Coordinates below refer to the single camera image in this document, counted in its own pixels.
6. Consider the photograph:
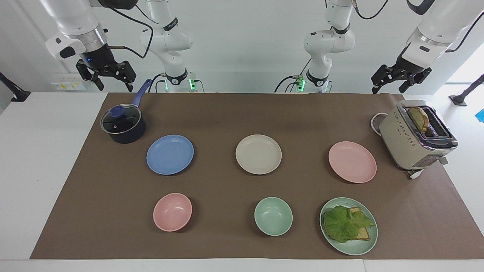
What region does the green plate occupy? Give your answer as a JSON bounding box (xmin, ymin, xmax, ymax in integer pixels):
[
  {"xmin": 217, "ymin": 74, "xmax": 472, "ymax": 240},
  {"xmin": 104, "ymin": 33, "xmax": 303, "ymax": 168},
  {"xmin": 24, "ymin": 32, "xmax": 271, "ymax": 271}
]
[{"xmin": 320, "ymin": 197, "xmax": 379, "ymax": 256}]

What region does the black stand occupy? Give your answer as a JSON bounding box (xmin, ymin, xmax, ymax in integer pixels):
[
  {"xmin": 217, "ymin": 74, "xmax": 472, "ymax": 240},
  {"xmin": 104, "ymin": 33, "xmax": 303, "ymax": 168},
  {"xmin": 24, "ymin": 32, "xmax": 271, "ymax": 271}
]
[
  {"xmin": 448, "ymin": 74, "xmax": 484, "ymax": 107},
  {"xmin": 0, "ymin": 72, "xmax": 31, "ymax": 102}
]

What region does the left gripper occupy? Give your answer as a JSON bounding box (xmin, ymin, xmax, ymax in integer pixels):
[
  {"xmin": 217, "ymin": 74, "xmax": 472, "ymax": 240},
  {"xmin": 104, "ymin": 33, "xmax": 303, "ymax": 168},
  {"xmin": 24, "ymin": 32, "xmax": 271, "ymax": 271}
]
[{"xmin": 371, "ymin": 45, "xmax": 433, "ymax": 94}]

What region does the toasted bread slice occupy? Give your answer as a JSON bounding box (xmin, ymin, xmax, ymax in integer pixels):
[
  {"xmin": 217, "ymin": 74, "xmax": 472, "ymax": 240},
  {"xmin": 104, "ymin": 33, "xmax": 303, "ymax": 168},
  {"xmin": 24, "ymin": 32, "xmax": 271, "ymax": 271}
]
[{"xmin": 408, "ymin": 106, "xmax": 430, "ymax": 133}]

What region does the beige plate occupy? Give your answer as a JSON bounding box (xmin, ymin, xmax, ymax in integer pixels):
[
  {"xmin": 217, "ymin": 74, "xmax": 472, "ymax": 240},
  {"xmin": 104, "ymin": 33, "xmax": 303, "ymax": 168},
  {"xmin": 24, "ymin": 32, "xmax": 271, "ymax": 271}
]
[{"xmin": 235, "ymin": 134, "xmax": 282, "ymax": 175}]

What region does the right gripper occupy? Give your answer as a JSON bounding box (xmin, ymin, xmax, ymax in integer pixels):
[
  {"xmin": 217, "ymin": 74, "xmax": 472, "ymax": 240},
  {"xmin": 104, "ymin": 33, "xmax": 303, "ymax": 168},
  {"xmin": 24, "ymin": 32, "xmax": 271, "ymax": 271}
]
[{"xmin": 75, "ymin": 42, "xmax": 137, "ymax": 93}]

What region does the navy saucepan with handle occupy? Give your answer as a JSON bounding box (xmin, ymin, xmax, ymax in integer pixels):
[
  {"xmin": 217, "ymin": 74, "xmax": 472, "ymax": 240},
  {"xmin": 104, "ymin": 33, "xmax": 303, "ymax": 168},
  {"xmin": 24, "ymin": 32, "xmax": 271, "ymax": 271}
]
[{"xmin": 100, "ymin": 79, "xmax": 153, "ymax": 144}]

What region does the blue plate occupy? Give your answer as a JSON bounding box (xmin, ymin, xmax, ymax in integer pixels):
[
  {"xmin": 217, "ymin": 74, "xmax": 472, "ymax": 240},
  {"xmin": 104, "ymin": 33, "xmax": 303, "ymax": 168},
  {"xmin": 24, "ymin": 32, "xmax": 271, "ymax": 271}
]
[{"xmin": 146, "ymin": 134, "xmax": 194, "ymax": 176}]

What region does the green lettuce leaf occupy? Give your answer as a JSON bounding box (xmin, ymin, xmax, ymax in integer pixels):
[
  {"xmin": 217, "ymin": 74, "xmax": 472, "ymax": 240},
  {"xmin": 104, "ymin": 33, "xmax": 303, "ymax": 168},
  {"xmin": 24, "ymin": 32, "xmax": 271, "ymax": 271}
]
[{"xmin": 323, "ymin": 205, "xmax": 375, "ymax": 243}]

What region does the pink bowl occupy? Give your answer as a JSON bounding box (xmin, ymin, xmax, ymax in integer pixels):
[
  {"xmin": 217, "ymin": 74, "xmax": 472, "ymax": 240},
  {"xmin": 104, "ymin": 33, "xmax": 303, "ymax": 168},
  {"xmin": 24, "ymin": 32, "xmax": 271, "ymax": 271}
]
[{"xmin": 153, "ymin": 193, "xmax": 193, "ymax": 232}]

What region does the glass lid with blue knob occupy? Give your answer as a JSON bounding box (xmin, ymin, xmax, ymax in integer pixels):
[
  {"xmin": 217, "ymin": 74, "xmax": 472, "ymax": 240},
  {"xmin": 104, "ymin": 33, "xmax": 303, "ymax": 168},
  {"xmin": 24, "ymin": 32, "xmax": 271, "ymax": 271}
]
[{"xmin": 101, "ymin": 105, "xmax": 141, "ymax": 135}]

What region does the beige toaster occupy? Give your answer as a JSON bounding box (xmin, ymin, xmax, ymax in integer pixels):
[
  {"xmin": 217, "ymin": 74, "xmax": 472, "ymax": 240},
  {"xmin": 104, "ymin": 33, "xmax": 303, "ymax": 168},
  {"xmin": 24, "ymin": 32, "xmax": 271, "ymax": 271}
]
[{"xmin": 379, "ymin": 99, "xmax": 459, "ymax": 171}]

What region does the pink plate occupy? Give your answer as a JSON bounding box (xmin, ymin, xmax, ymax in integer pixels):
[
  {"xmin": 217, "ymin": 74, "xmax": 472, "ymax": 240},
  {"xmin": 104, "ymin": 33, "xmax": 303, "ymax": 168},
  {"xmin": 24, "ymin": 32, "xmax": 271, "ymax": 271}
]
[{"xmin": 328, "ymin": 141, "xmax": 377, "ymax": 184}]

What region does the green bowl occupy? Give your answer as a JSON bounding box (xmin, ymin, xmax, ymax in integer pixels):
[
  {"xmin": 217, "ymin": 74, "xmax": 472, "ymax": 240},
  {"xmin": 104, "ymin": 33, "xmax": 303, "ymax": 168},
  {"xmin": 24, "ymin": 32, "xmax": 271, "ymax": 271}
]
[{"xmin": 254, "ymin": 196, "xmax": 293, "ymax": 237}]

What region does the bread slice under lettuce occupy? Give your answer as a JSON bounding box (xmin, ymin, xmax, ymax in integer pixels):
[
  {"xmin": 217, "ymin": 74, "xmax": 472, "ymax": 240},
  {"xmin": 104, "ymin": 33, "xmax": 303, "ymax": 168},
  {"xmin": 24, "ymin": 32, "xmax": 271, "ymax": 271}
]
[{"xmin": 347, "ymin": 206, "xmax": 371, "ymax": 241}]

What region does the black cable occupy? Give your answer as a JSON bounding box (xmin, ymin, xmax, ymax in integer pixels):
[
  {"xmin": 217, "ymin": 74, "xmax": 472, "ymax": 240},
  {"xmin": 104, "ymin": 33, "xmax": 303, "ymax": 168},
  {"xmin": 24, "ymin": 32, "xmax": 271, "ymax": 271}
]
[
  {"xmin": 353, "ymin": 0, "xmax": 390, "ymax": 20},
  {"xmin": 99, "ymin": 2, "xmax": 155, "ymax": 60},
  {"xmin": 274, "ymin": 57, "xmax": 313, "ymax": 93},
  {"xmin": 445, "ymin": 12, "xmax": 484, "ymax": 53},
  {"xmin": 148, "ymin": 73, "xmax": 167, "ymax": 93}
]

